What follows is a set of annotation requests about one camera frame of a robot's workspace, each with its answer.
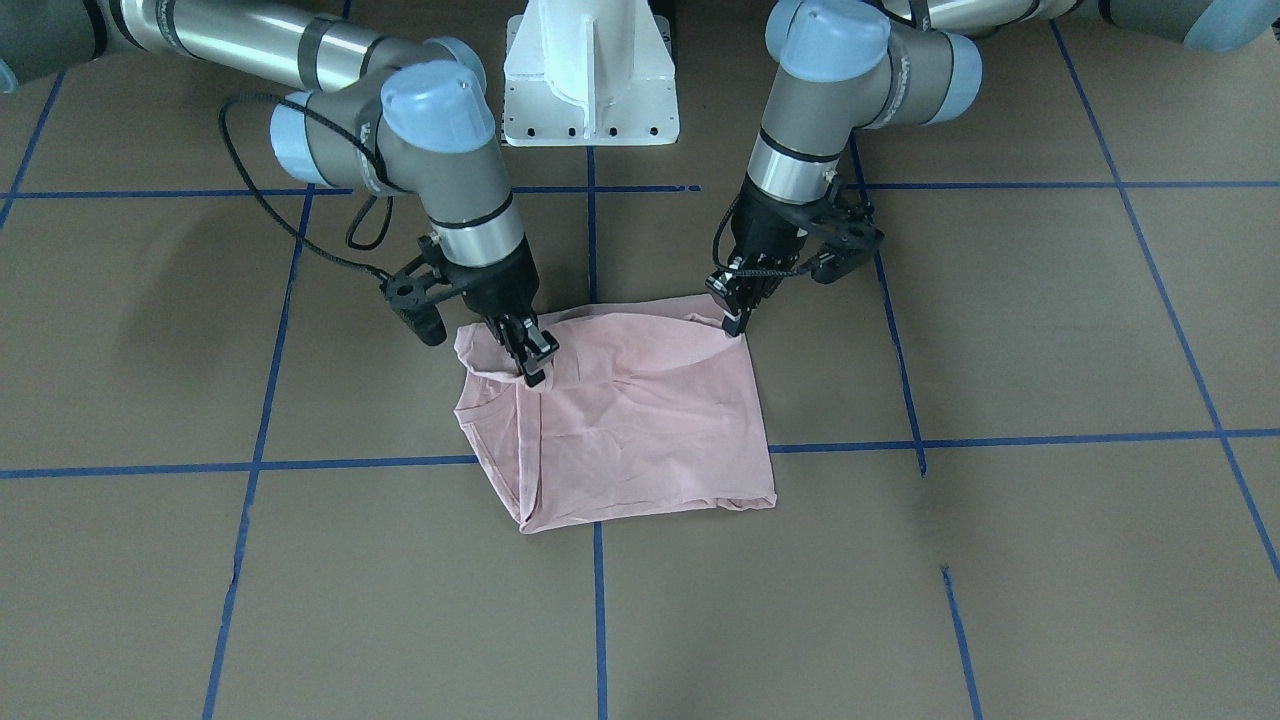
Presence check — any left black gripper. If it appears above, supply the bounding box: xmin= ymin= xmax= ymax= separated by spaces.
xmin=707 ymin=176 xmax=884 ymax=337

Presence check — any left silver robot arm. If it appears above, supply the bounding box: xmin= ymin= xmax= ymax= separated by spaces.
xmin=707 ymin=1 xmax=1277 ymax=337

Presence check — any pink Snoopy t-shirt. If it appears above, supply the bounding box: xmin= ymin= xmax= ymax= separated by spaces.
xmin=453 ymin=293 xmax=778 ymax=534

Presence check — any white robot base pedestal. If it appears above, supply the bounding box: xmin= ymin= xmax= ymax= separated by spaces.
xmin=500 ymin=1 xmax=681 ymax=147

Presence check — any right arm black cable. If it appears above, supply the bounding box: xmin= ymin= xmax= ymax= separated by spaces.
xmin=218 ymin=92 xmax=442 ymax=301

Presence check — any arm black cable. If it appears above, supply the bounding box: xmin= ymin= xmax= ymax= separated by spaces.
xmin=712 ymin=150 xmax=881 ymax=301
xmin=218 ymin=92 xmax=442 ymax=301

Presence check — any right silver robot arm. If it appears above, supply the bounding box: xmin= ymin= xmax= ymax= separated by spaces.
xmin=3 ymin=1 xmax=558 ymax=386

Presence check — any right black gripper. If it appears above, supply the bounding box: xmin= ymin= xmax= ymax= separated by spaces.
xmin=381 ymin=240 xmax=559 ymax=387

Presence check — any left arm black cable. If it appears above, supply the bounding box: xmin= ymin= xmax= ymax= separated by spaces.
xmin=712 ymin=150 xmax=881 ymax=301

